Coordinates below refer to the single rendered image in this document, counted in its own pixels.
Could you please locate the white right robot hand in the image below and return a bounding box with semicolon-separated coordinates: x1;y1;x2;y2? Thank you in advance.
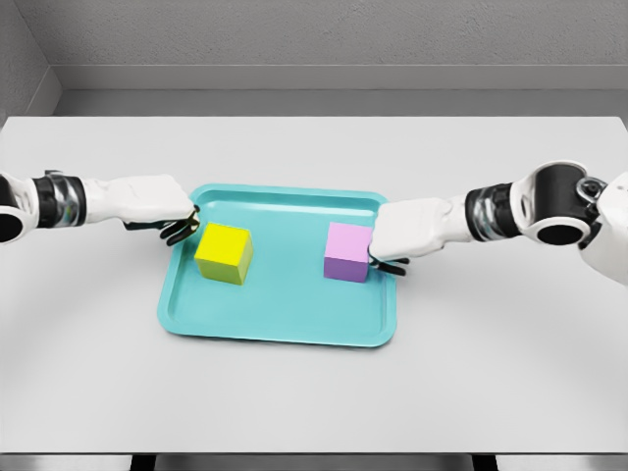
366;197;452;277

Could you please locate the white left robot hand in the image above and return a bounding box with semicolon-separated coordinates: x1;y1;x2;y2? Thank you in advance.
106;174;201;246

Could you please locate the purple cube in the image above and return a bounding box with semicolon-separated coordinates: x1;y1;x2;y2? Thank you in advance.
323;221;374;285

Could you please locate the yellow cube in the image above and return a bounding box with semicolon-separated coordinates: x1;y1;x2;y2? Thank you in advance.
194;221;255;286

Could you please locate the teal tray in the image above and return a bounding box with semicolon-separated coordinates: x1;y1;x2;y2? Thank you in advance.
157;183;397;349

